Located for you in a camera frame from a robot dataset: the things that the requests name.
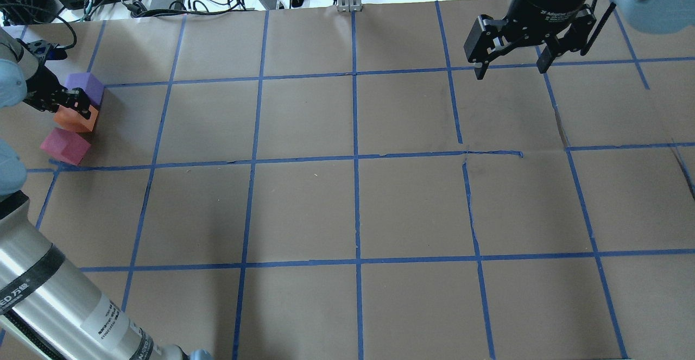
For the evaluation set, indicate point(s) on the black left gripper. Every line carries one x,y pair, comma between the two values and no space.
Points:
44,84

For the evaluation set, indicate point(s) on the orange foam block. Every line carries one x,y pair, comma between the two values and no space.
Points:
73,121

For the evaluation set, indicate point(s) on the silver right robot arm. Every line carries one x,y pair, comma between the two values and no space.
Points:
646,16

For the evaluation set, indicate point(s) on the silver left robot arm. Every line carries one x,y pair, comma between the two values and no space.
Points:
47,302

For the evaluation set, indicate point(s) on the purple foam block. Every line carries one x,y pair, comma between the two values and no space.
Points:
87,86

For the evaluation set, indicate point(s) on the pink foam block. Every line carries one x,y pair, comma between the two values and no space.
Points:
65,146

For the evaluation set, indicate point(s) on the brown paper table cover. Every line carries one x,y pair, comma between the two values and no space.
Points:
310,185

